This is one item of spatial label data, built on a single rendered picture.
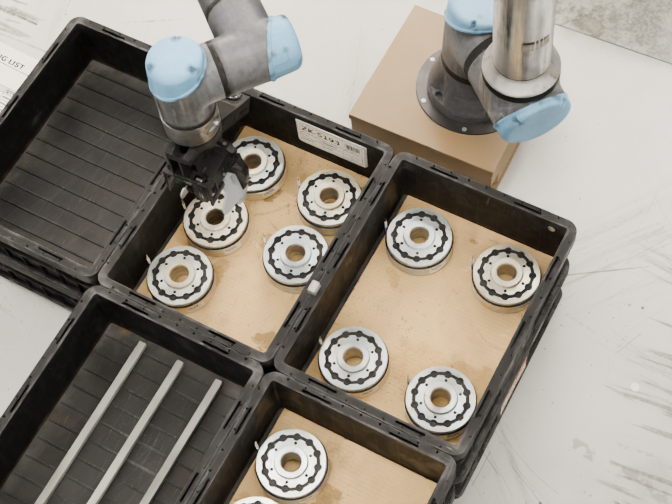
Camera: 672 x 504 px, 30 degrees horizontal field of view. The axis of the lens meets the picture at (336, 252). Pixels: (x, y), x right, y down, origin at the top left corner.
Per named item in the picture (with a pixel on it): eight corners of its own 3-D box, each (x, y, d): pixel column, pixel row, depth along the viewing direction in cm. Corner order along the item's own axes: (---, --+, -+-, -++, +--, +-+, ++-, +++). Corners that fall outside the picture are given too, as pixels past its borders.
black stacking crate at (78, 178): (92, 57, 218) (76, 16, 208) (238, 119, 210) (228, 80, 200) (-41, 238, 203) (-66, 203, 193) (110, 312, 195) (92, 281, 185)
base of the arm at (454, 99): (441, 43, 216) (445, 6, 208) (526, 64, 214) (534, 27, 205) (416, 112, 209) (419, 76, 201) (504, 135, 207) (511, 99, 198)
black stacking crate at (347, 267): (400, 188, 202) (398, 151, 191) (571, 261, 193) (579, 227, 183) (279, 396, 187) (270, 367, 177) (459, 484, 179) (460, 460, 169)
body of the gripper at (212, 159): (167, 192, 176) (150, 146, 165) (195, 143, 180) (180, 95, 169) (216, 209, 174) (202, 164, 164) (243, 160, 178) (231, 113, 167)
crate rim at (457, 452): (398, 156, 193) (398, 148, 191) (579, 232, 185) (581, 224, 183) (270, 372, 178) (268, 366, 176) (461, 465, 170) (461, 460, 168)
